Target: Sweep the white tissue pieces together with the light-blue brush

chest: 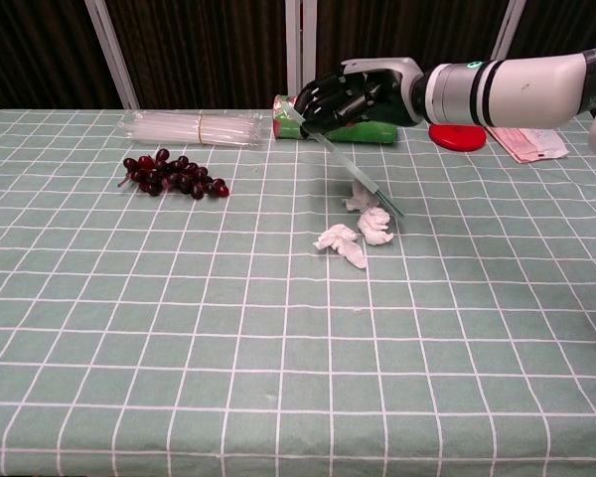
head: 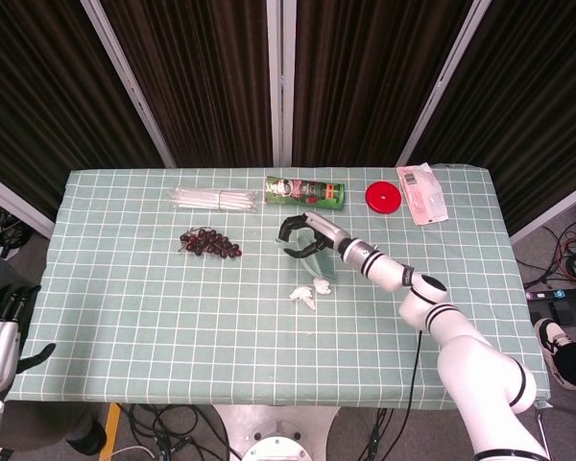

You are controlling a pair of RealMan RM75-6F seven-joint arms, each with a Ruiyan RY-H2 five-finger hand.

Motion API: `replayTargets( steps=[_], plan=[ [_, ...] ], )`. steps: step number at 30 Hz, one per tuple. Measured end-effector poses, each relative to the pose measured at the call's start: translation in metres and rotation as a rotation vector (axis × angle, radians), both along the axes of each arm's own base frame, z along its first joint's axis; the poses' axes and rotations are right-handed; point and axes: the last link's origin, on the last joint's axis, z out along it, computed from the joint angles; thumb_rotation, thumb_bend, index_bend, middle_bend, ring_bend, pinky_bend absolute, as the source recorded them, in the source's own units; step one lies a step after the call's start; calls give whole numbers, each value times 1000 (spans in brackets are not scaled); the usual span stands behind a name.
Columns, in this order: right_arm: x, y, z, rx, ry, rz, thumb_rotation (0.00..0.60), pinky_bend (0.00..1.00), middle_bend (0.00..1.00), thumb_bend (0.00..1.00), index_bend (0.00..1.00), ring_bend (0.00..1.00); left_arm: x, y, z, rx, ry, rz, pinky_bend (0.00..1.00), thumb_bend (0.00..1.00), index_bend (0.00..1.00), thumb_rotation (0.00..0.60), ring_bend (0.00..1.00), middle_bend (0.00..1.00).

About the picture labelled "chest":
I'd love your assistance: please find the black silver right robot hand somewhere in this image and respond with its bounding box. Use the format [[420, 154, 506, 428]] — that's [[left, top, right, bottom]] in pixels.
[[293, 56, 425, 140]]

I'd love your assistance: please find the small teal hand broom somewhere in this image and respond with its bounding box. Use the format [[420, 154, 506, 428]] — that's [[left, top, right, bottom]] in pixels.
[[288, 100, 407, 221]]

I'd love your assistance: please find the small white tissue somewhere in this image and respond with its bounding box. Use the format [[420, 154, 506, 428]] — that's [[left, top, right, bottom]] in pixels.
[[342, 179, 381, 214]]

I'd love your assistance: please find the tissue edge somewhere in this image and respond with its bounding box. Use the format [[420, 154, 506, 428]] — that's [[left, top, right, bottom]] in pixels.
[[357, 206, 395, 247]]

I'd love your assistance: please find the green chips can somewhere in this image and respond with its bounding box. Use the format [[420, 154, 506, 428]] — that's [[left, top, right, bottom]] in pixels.
[[270, 94, 398, 146]]

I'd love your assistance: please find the red round plastic lid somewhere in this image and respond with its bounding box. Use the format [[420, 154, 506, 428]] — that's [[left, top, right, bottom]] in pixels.
[[428, 122, 489, 152]]

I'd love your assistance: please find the flat crumpled white tissue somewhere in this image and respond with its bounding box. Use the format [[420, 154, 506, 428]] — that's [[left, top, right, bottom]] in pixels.
[[312, 224, 369, 270]]

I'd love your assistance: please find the dark pleated curtain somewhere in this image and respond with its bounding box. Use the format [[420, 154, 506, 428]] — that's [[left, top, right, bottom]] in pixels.
[[0, 0, 596, 111]]

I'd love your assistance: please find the pink white plastic packet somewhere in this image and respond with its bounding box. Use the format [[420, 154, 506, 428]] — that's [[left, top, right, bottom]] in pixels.
[[485, 125, 570, 164]]

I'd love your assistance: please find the clear pack of white straws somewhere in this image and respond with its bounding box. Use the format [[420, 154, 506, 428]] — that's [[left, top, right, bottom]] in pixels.
[[120, 109, 264, 149]]

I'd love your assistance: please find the dark red grape bunch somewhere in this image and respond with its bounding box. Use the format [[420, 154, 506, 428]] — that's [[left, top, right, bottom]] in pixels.
[[117, 148, 230, 201]]

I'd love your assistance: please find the green checked tablecloth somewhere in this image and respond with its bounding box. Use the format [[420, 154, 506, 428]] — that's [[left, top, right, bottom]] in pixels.
[[0, 107, 596, 477]]

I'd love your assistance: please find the upright white frame post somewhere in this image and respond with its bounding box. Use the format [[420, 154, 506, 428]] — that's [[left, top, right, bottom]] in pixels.
[[284, 0, 318, 111]]

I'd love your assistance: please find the slanted white frame post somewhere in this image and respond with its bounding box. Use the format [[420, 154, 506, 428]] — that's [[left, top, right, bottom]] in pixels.
[[490, 0, 527, 62], [83, 0, 140, 110]]

